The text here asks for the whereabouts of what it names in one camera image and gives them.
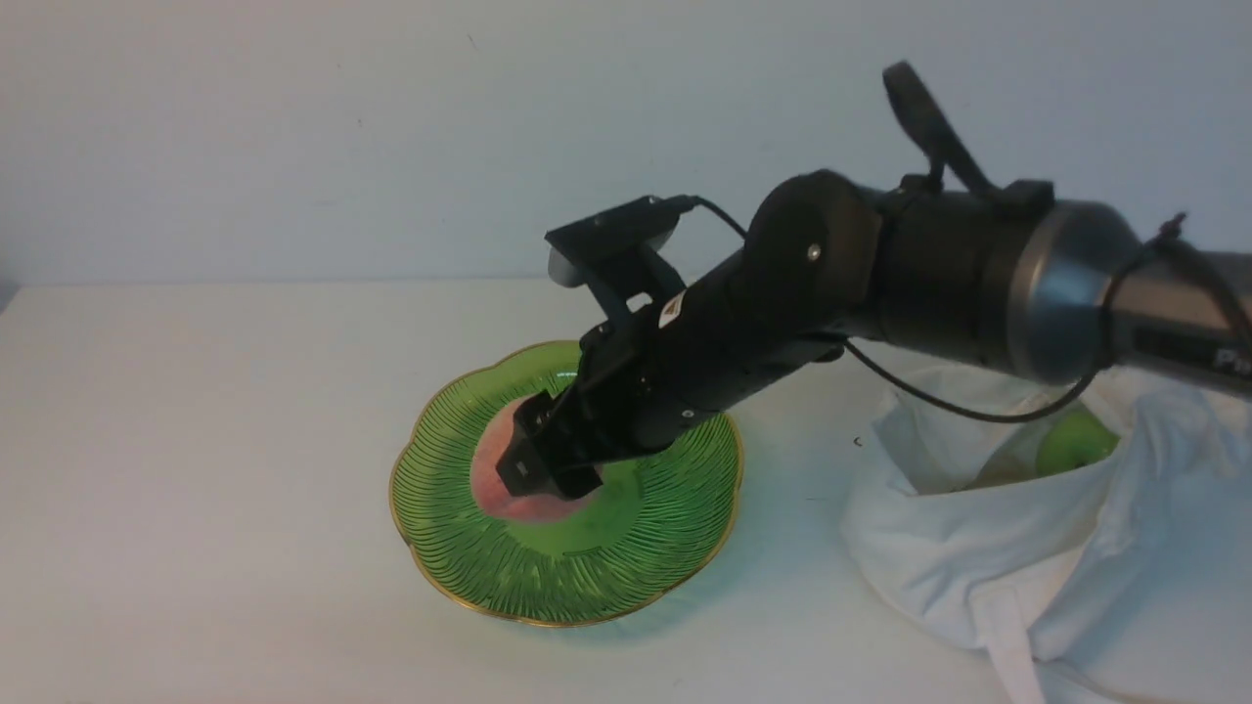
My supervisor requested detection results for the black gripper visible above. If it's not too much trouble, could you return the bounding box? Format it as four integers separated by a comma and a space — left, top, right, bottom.
496, 249, 845, 500

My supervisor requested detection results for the pink peach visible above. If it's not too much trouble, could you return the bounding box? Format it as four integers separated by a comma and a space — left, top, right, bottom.
470, 397, 601, 524

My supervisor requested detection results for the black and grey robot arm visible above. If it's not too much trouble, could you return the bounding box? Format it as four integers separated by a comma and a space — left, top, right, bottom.
480, 61, 1249, 501

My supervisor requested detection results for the white cloth bag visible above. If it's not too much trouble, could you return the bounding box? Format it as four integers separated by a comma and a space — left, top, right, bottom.
841, 371, 1249, 703

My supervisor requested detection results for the green glass scalloped plate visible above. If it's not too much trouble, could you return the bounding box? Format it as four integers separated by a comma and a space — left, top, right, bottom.
389, 339, 745, 628

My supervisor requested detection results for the green apple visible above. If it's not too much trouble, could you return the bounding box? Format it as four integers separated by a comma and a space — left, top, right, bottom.
1035, 410, 1121, 477

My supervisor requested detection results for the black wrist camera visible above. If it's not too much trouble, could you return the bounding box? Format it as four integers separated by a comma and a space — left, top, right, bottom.
545, 195, 696, 327

